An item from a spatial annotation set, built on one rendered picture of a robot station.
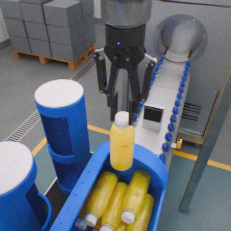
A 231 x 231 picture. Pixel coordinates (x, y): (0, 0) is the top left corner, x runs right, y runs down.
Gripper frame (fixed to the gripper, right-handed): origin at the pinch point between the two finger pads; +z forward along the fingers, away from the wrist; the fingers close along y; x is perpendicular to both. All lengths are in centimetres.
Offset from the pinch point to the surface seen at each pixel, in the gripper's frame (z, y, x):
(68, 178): 128, 62, -51
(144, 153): 22.0, -5.0, -7.4
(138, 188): 31.9, -5.7, -0.8
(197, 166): 86, -31, -64
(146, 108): 37, 4, -49
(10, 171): 41, 45, 4
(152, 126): 49, -1, -51
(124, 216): 33.4, -4.2, 8.8
